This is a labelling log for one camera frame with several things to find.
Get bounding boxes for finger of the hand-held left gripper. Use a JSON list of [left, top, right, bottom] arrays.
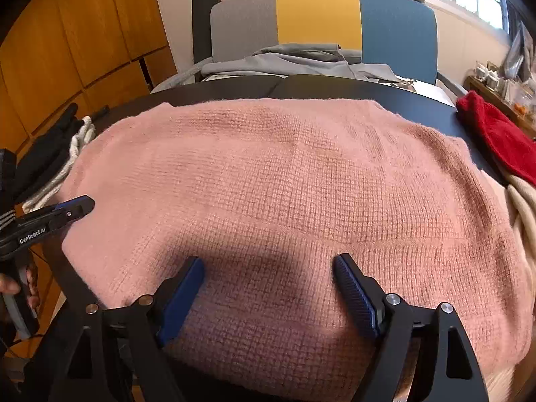
[[14, 195, 96, 233]]

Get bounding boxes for pink knit sweater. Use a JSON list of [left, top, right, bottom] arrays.
[[59, 97, 533, 400]]

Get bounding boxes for grey hoodie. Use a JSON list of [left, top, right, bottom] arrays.
[[201, 43, 398, 82]]

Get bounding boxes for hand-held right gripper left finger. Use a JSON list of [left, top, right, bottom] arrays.
[[23, 255, 206, 402]]

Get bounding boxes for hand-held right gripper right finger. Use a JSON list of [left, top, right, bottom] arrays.
[[333, 252, 490, 402]]

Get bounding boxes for wooden wardrobe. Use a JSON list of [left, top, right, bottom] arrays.
[[0, 0, 179, 352]]

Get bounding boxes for person's left hand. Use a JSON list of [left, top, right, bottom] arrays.
[[0, 262, 40, 311]]

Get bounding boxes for black bed post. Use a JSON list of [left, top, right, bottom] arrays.
[[192, 0, 220, 72]]

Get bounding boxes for white knit cloth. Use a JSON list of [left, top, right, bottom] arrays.
[[22, 116, 97, 214]]

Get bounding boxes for red garment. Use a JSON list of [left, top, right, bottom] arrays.
[[456, 91, 536, 187]]

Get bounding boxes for grey yellow blue headboard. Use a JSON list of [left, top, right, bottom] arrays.
[[209, 0, 437, 86]]

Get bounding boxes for wooden desk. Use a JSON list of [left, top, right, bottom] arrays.
[[465, 61, 536, 139]]

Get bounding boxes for black folded clothes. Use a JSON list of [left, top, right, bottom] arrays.
[[12, 103, 112, 202]]

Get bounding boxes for cream garment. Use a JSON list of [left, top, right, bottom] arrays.
[[505, 174, 536, 260]]

